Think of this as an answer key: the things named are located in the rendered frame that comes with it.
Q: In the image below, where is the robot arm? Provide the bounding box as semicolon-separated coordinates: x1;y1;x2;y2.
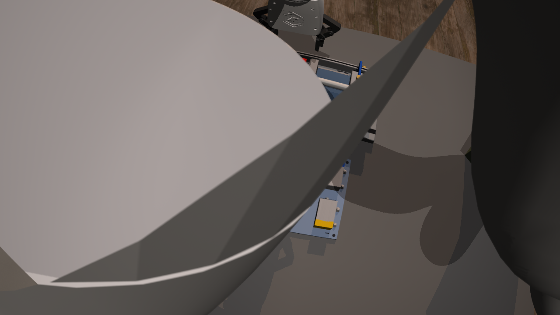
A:
0;0;560;315

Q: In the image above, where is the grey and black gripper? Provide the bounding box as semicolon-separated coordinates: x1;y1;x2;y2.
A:
253;0;341;51

